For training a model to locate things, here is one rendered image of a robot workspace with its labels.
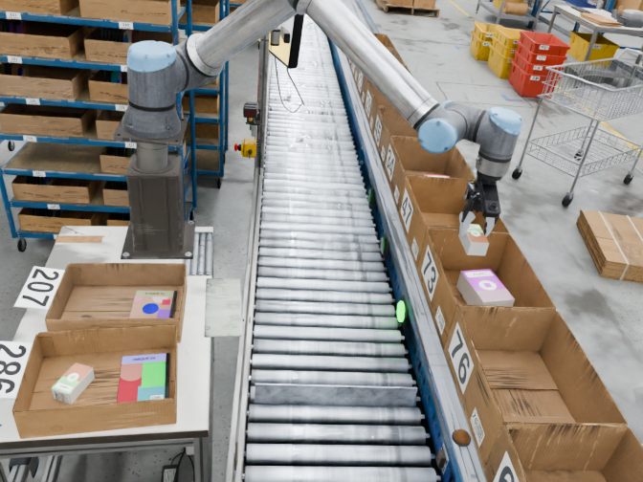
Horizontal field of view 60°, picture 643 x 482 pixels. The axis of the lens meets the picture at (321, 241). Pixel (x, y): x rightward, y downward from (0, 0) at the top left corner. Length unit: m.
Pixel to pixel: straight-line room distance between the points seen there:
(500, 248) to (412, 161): 0.80
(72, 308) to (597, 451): 1.54
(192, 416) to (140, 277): 0.60
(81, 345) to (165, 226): 0.56
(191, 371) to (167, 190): 0.67
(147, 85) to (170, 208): 0.44
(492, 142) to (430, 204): 0.80
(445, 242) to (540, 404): 0.61
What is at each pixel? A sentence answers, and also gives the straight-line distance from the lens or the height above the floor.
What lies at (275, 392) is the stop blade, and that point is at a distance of 1.62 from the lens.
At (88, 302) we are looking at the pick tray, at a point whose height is 0.76.
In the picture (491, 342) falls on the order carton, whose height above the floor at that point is 0.92.
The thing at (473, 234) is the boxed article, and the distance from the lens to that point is 1.68.
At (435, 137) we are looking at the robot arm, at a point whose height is 1.48.
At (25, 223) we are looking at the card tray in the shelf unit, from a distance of 3.58.
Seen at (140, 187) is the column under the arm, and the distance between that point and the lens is 2.05.
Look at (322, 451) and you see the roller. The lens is 1.55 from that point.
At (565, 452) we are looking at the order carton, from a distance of 1.47.
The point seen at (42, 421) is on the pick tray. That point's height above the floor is 0.81.
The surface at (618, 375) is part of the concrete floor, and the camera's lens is 3.32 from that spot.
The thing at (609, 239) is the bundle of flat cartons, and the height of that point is 0.13.
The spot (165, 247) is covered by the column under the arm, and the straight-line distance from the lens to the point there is 2.16.
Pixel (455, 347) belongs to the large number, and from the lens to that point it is 1.58.
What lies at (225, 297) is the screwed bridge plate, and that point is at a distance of 1.95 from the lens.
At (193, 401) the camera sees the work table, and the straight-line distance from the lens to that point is 1.64.
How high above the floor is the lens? 2.00
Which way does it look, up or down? 33 degrees down
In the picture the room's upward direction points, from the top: 7 degrees clockwise
